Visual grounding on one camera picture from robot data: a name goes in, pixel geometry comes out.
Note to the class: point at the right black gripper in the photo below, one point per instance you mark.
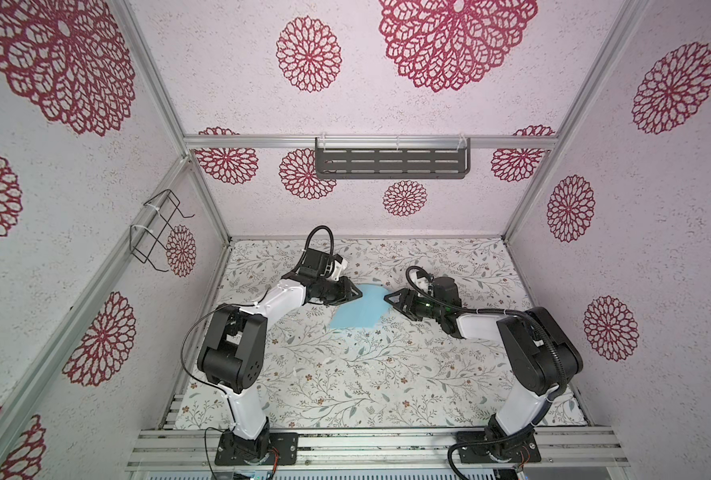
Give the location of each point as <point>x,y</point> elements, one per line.
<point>409,297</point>

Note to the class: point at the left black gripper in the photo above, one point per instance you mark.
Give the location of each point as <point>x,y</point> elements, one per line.
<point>345,284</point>

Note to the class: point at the light blue square paper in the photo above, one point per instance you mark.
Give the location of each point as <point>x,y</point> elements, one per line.
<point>365,312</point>

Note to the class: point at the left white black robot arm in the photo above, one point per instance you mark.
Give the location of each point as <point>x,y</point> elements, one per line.
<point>232,355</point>

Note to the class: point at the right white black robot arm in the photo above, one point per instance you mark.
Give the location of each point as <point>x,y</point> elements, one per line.
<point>542,358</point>

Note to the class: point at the dark grey slotted wall shelf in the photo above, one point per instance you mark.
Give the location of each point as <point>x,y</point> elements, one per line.
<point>397,163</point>

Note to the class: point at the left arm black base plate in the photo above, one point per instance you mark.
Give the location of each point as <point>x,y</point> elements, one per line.
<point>269,449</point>

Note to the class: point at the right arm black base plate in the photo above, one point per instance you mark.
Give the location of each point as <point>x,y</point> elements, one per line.
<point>521,450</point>

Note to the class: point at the black wire wall rack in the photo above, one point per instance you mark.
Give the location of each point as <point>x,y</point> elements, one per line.
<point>145,238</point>

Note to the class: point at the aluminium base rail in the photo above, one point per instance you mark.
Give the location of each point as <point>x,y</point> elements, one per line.
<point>391,448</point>

